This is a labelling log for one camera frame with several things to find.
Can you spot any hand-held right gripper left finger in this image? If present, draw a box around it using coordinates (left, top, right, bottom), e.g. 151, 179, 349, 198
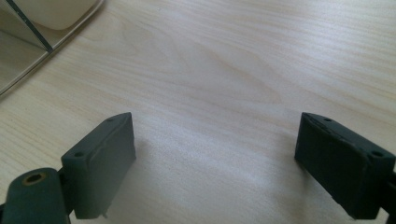
61, 112, 137, 220

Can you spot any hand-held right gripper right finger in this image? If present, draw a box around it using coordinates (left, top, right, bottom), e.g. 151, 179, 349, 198
294, 112, 396, 220

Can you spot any beige divided tray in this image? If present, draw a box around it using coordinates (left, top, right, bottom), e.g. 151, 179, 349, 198
0, 0, 106, 96

